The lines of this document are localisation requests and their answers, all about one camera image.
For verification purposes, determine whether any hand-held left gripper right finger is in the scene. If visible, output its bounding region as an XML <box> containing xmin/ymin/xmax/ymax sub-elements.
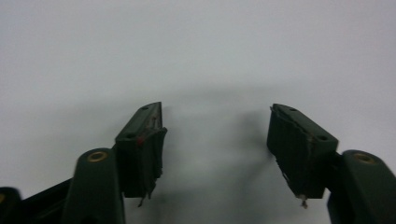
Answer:
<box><xmin>266</xmin><ymin>103</ymin><xmax>340</xmax><ymax>209</ymax></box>

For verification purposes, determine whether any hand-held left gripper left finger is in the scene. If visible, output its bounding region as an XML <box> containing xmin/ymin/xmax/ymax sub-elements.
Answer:
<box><xmin>114</xmin><ymin>101</ymin><xmax>168</xmax><ymax>208</ymax></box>

